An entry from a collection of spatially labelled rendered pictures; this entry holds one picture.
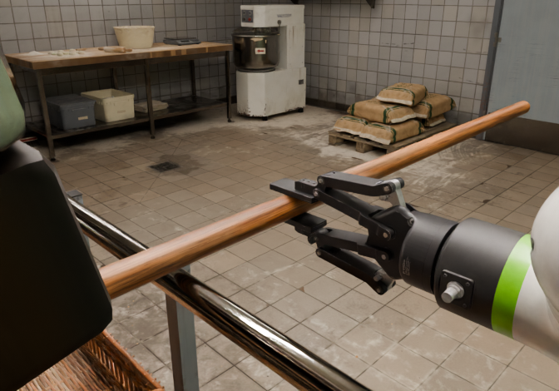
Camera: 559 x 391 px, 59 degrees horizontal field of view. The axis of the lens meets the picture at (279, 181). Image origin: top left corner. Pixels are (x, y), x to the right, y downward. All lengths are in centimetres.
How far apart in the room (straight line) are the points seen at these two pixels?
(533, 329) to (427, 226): 12
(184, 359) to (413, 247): 71
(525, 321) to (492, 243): 7
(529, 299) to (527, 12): 498
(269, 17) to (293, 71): 75
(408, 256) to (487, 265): 8
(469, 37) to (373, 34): 118
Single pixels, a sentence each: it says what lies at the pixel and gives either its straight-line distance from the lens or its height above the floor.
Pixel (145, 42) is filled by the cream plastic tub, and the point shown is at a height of 97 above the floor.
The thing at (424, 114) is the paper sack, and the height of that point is 33.
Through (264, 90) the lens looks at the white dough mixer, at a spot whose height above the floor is 38.
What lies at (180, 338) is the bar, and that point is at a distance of 107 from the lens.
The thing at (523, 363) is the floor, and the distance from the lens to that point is 242.
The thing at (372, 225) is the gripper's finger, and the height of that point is 121.
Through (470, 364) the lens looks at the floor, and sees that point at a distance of 232.
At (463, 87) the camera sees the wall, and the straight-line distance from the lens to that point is 566.
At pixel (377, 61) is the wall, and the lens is 618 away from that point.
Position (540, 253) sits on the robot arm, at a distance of 34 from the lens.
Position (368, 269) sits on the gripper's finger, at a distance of 57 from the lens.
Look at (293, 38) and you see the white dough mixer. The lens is 622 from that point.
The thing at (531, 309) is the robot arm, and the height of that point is 121.
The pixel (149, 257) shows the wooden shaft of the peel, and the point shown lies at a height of 121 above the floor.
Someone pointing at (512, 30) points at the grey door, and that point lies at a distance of 541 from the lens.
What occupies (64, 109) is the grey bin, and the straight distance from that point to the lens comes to 509.
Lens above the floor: 144
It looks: 21 degrees down
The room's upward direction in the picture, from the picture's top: straight up
